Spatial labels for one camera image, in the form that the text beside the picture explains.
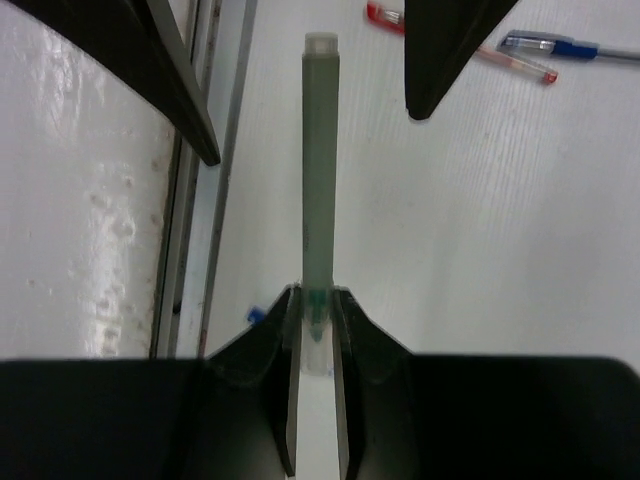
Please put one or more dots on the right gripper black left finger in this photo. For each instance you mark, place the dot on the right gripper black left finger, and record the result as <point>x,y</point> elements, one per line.
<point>249,416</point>

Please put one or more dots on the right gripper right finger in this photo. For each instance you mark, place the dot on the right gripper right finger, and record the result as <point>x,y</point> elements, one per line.
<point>375,414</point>

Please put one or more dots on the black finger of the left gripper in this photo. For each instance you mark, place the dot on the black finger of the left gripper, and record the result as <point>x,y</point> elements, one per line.
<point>140,43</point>

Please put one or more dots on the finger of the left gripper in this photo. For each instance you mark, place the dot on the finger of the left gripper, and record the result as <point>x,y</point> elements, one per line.
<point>440,38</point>

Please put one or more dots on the grey green marker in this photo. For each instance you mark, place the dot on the grey green marker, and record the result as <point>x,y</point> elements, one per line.
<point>320,102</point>

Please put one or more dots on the red pen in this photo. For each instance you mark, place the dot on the red pen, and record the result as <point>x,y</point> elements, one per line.
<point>394,21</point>

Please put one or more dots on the blue pen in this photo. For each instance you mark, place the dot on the blue pen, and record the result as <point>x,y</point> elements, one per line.
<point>558,46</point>

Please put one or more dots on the aluminium rail frame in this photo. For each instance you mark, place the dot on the aluminium rail frame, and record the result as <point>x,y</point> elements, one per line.
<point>219,42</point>

